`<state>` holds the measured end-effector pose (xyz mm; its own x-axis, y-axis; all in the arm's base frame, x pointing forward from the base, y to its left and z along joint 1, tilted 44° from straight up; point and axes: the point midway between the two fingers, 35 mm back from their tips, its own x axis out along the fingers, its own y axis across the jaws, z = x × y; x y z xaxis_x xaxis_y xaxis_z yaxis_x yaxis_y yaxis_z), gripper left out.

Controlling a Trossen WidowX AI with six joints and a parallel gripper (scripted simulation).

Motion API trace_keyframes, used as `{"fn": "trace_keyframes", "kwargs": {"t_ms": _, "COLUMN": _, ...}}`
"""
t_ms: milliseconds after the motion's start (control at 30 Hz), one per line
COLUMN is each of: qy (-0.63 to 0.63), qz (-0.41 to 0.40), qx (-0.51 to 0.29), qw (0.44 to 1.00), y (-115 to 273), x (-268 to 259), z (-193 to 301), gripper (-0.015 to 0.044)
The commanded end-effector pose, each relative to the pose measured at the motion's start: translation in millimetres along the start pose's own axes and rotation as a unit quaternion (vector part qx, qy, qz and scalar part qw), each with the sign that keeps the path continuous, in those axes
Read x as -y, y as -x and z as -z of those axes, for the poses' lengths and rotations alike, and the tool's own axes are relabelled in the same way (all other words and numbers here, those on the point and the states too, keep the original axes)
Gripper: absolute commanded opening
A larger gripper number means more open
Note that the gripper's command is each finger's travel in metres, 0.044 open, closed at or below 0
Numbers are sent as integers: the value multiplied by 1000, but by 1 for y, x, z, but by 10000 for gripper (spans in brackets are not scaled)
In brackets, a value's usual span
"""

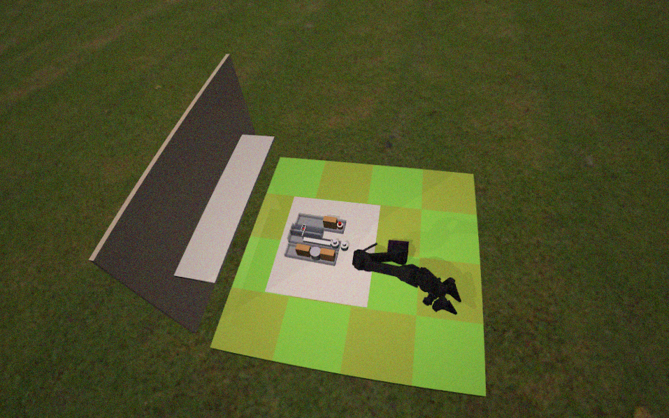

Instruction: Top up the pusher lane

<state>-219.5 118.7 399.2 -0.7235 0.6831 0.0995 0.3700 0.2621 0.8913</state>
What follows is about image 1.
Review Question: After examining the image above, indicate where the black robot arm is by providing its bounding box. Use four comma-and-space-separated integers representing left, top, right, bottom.
352, 244, 437, 305

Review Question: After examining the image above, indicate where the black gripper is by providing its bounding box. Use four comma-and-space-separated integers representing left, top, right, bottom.
431, 278, 461, 315

